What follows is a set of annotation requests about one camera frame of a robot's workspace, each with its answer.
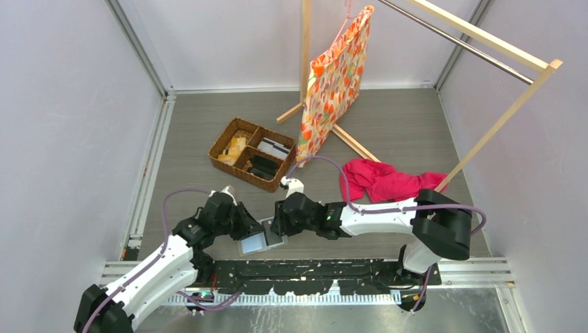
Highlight wooden clothes rack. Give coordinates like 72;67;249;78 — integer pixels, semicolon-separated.
276;1;563;191

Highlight brown woven divided basket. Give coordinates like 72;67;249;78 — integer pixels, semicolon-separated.
208;118;296;192

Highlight pink cloth garment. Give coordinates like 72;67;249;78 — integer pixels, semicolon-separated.
340;158;447;203

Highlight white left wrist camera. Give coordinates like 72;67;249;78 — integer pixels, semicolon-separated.
220;185;238;206

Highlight black VIP cards in basket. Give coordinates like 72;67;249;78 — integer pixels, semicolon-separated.
247;155;279;180

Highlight floral orange paper bag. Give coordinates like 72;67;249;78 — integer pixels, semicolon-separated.
296;5;374;167

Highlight white VIP cards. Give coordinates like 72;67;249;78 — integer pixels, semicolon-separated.
257;137;290;160

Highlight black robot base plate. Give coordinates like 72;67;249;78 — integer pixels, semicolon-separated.
189;259;425;296

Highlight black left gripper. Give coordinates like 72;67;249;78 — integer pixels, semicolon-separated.
214;201;264;241

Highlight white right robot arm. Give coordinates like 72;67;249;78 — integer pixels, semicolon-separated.
270;189;474;285

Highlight gold VIP cards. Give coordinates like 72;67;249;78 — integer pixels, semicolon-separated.
218;137;248;166

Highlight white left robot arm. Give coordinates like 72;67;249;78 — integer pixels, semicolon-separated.
73;189;264;332

